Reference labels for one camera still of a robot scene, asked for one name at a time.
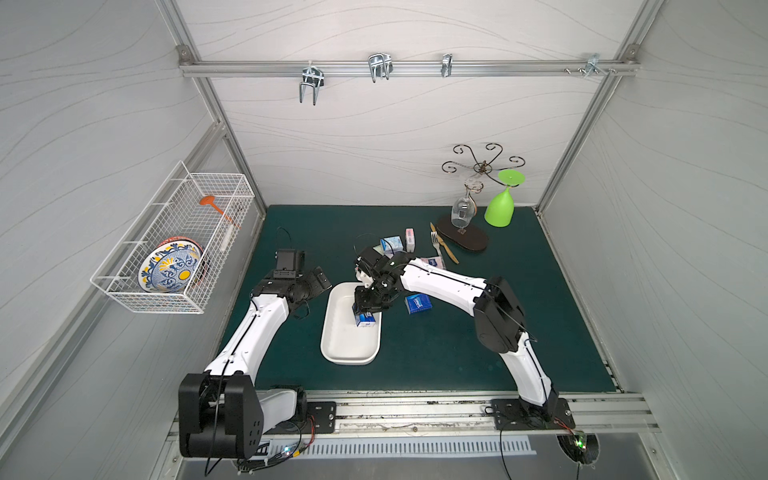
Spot pink Tempo tissue pack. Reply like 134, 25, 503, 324
421, 256, 445, 269

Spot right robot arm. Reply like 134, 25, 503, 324
353, 248, 559, 422

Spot light blue tissue pack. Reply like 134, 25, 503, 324
380, 236, 404, 256

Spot single metal hook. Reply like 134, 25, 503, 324
441, 53, 453, 78

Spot orange handled brush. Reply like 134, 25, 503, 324
199, 195, 238, 227

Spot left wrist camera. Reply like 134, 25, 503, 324
273, 249, 305, 279

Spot white oval storage box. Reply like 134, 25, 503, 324
320, 282, 382, 366

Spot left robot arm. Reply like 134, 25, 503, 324
178, 267, 331, 460

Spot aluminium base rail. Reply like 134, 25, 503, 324
167, 391, 660, 442

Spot dark blue Tempo tissue pack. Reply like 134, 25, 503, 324
354, 312, 377, 328

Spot blue yellow patterned plate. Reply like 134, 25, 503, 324
137, 239, 203, 293

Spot aluminium top rail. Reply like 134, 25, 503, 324
179, 59, 641, 80

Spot double metal hook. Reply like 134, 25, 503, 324
368, 53, 393, 83
299, 65, 325, 106

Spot white wire basket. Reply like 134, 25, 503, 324
90, 162, 254, 314

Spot clear wine glass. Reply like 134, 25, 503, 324
451, 181, 477, 230

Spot black metal glass rack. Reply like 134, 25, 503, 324
431, 142, 526, 252

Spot green plastic wine glass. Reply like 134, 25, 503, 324
484, 169, 526, 228

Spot pink upright tissue pack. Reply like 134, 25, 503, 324
405, 228, 415, 253

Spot metal fork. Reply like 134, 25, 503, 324
430, 231, 443, 259

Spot wooden knife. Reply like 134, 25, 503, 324
430, 223, 459, 265

